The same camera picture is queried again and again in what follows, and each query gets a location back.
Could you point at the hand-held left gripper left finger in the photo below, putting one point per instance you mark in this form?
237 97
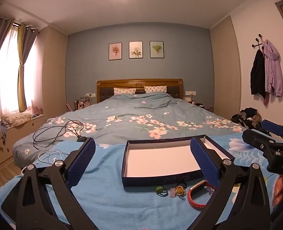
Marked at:
81 165

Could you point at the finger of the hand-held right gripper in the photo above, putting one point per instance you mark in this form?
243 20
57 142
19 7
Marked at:
256 139
272 125

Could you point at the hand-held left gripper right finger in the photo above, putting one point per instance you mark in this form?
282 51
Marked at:
203 158

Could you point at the yellow amber gold pendant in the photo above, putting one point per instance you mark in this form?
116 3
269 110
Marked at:
179 191

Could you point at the dark blue cardboard box tray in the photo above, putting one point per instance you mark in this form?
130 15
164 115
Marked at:
160 158

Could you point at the orange smart watch band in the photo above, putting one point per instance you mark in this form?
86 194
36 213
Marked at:
193 202

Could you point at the pink stone pendant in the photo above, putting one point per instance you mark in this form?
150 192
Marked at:
173 192

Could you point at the dark clothes pile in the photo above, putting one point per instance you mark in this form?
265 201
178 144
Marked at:
246 118

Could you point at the nightstand with small items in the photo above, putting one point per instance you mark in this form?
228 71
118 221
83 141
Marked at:
199 105

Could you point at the black jacket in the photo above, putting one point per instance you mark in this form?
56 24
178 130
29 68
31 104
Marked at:
257 74

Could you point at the purple hooded jacket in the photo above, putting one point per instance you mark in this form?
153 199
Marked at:
273 69

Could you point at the bedside clutter of bottles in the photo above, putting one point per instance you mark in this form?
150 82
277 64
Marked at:
80 104

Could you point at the blue flower print blanket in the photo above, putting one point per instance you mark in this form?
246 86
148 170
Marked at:
131 208

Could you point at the beige wardrobe beside coat rack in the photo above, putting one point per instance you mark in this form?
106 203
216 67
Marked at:
225 76

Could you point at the window seat drawer cabinet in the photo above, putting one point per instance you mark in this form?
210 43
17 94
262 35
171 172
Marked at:
24 129

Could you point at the small pink fan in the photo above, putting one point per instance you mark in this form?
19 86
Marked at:
37 110

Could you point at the blue floral duvet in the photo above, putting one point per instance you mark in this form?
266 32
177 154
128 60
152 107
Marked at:
131 110

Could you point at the beige folded blanket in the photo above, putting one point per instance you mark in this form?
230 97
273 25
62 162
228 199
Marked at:
15 118

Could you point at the patterned white pillow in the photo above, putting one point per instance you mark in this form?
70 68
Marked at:
124 91
155 89

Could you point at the beige wardrobe beside window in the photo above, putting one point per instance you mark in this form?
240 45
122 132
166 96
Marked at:
55 76

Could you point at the wooden bed headboard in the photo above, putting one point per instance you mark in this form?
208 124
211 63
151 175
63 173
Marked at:
139 83

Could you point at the sheer white curtain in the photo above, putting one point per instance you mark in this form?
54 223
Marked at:
8 76

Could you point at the framed green leaf picture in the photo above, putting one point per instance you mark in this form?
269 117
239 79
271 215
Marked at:
157 49

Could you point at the framed white flower picture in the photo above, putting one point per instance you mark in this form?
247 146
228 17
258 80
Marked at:
136 49

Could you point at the grey and yellow curtain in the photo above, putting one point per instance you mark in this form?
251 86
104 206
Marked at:
1 43
27 48

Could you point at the black curtain rod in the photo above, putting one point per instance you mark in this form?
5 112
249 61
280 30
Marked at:
15 24

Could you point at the white wall socket panel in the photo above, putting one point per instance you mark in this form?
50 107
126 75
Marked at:
90 94
190 93

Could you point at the black wall coat rack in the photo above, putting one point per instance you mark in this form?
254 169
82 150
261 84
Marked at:
259 40

